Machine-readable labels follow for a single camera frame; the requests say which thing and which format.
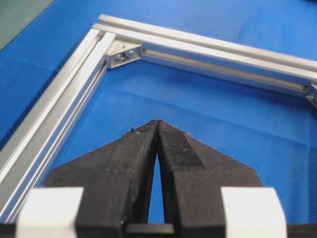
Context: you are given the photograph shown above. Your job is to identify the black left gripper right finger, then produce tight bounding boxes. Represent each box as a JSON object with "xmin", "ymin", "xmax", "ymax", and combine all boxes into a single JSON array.
[{"xmin": 158, "ymin": 120, "xmax": 262, "ymax": 227}]

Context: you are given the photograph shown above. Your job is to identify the blue table cloth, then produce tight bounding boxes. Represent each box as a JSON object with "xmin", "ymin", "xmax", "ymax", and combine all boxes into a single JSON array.
[{"xmin": 0, "ymin": 0, "xmax": 317, "ymax": 224}]

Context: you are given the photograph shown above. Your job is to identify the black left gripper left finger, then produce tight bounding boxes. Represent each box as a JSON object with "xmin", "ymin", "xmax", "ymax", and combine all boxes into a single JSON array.
[{"xmin": 45, "ymin": 120, "xmax": 158, "ymax": 227}]

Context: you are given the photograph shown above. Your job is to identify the square aluminium extrusion frame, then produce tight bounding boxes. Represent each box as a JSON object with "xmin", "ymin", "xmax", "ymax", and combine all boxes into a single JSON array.
[{"xmin": 0, "ymin": 14, "xmax": 317, "ymax": 223}]

